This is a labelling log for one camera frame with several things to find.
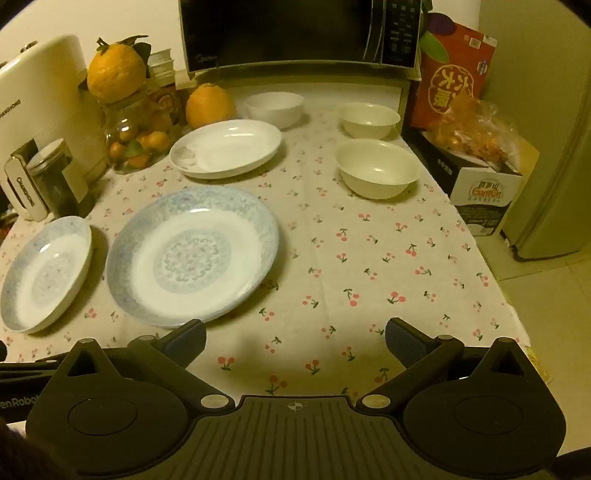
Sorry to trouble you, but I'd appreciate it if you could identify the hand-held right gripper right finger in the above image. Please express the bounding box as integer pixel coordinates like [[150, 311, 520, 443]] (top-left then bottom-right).
[[357, 316, 539, 412]]

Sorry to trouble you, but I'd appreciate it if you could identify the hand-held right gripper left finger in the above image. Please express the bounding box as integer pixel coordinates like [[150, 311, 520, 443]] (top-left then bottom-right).
[[54, 318, 235, 414]]

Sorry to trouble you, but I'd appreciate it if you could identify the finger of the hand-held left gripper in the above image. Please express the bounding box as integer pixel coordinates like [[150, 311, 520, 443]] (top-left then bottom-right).
[[0, 353, 69, 377]]

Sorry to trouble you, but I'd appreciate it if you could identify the large blue patterned plate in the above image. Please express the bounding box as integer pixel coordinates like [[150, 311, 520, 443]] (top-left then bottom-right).
[[105, 186, 281, 328]]

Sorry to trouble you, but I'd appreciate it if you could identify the small blue patterned plate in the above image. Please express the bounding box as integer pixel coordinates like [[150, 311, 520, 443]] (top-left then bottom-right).
[[0, 215, 93, 334]]

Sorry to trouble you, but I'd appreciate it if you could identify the cream bowl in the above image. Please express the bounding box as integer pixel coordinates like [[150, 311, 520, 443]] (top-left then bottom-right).
[[336, 102, 401, 140], [334, 139, 422, 200]]

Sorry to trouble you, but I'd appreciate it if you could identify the plain white plate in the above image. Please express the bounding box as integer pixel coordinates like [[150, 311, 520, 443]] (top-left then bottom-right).
[[169, 119, 283, 179]]

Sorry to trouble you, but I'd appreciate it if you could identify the white bowl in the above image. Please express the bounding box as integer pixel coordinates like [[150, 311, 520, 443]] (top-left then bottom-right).
[[244, 92, 305, 130]]

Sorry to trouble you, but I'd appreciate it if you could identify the cherry print tablecloth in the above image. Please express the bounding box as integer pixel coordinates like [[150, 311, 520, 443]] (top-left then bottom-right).
[[0, 90, 532, 398]]

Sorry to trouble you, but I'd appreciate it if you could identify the black and white cardboard box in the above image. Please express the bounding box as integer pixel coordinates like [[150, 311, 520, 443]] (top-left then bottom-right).
[[406, 127, 526, 239]]

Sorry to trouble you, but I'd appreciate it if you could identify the glass jar with metal lid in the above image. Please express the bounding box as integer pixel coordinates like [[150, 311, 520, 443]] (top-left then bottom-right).
[[25, 138, 80, 219]]

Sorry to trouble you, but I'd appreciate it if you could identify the glass jar of kumquats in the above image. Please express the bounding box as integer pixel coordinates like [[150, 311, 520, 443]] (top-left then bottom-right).
[[102, 90, 172, 175]]

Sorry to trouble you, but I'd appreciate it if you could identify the plastic bag of oranges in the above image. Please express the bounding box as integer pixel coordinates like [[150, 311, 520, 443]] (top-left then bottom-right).
[[424, 98, 540, 171]]

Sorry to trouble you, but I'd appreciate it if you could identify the jar with orange label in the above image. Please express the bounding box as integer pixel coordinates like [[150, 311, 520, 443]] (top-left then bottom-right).
[[150, 76, 182, 126]]

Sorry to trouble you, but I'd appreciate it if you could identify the beige refrigerator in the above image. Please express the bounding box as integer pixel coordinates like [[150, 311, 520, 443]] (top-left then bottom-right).
[[480, 0, 591, 262]]

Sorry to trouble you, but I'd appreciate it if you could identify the red printed carton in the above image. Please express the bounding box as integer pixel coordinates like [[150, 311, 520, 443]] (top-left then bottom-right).
[[409, 13, 499, 131]]

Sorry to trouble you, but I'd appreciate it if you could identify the white kitchen appliance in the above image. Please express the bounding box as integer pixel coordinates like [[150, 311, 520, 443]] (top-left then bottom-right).
[[0, 34, 110, 185]]

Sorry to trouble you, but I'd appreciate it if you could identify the stack of white cups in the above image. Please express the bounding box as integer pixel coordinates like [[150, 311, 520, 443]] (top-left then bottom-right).
[[148, 48, 177, 78]]

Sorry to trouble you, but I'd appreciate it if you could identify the orange citrus fruit with leaves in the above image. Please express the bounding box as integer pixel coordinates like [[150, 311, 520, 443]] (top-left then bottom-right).
[[78, 35, 152, 103]]

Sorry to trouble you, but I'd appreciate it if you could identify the black microwave oven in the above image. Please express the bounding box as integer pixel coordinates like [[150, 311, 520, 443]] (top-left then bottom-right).
[[178, 0, 428, 75]]

